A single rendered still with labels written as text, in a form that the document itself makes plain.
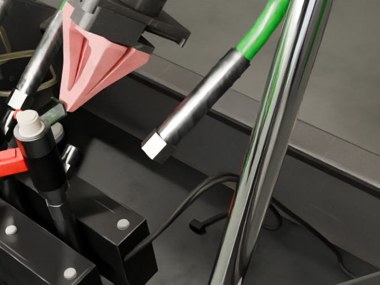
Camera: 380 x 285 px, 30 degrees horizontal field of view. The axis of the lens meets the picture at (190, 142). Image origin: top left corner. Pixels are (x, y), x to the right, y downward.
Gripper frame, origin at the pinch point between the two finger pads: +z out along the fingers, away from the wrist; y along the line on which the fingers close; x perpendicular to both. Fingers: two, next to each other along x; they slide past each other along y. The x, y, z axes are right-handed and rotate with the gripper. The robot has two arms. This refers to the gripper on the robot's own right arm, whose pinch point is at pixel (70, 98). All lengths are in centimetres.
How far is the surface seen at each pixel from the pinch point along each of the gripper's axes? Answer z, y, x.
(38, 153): 4.1, 2.1, 2.2
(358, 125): 12, -150, -60
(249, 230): -12.4, 22.2, 33.9
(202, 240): 12.9, -26.3, -0.1
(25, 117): 1.9, 3.7, 0.9
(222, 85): -8.3, -2.0, 11.0
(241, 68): -9.9, -2.5, 11.2
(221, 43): 17, -146, -120
